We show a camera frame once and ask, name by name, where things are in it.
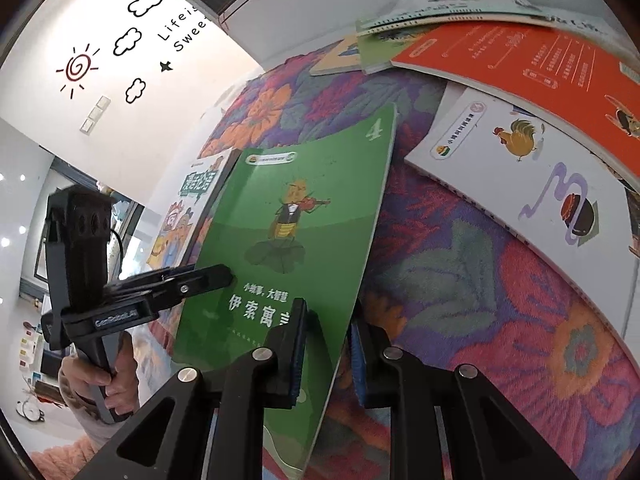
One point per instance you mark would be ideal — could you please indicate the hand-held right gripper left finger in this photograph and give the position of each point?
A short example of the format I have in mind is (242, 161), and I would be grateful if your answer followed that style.
(300, 355)

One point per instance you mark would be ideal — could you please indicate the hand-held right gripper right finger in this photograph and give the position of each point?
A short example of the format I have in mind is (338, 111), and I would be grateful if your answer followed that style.
(359, 365)

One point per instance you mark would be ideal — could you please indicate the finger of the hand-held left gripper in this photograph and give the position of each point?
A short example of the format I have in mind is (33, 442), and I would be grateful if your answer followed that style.
(140, 282)
(210, 277)

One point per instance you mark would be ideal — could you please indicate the tall stack of books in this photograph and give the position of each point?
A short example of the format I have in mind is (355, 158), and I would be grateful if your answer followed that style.
(175, 220)

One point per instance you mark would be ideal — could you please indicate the green cricket cover book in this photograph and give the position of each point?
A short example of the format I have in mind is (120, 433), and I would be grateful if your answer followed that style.
(300, 200)

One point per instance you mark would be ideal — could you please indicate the tan illustrated book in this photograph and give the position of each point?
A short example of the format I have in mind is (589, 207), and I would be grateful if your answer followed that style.
(332, 60)

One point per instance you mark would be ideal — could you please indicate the person's left forearm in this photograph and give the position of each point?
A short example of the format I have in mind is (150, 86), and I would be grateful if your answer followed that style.
(75, 385)

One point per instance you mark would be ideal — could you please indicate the person's left hand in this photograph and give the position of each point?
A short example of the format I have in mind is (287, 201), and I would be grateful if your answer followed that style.
(127, 380)

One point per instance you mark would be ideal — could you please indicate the floral purple blanket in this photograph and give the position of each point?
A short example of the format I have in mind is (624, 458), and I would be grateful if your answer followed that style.
(450, 285)

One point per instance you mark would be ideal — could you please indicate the small black cloud decal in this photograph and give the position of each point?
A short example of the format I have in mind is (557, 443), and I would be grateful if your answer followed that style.
(135, 91)

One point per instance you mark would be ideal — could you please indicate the medium black cloud decal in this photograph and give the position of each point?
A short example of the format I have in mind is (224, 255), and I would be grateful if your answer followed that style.
(127, 41)

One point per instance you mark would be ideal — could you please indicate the white rooster cover book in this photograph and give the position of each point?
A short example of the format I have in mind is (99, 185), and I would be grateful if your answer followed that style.
(500, 170)

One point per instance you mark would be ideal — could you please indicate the large black cloud decal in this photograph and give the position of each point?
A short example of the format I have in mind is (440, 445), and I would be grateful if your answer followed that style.
(146, 0)

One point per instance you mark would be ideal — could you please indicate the light green illustrated book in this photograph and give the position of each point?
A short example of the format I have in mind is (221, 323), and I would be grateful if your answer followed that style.
(380, 52)

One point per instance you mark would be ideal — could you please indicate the white bookcase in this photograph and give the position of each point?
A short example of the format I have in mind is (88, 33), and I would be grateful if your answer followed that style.
(325, 5)

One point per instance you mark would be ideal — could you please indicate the orange cover book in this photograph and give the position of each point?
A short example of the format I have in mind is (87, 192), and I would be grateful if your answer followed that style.
(525, 70)

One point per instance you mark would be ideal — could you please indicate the pale thin book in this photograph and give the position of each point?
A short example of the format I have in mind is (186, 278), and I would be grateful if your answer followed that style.
(450, 7)

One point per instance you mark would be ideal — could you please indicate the colourful wall cards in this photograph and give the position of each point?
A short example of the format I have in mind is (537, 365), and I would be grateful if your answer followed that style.
(27, 345)

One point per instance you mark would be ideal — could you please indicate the white wall switch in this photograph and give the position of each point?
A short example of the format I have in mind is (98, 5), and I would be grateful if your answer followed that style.
(95, 115)
(87, 126)
(103, 103)

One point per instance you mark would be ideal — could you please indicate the red sun wall decal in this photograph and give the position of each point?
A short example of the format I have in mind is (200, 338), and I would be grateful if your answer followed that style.
(78, 67)

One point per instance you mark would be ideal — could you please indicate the black star wall decal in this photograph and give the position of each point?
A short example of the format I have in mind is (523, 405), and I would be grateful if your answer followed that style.
(165, 65)

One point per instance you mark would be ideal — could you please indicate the black wall lettering decal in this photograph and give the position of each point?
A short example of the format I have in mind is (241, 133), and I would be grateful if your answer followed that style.
(185, 30)

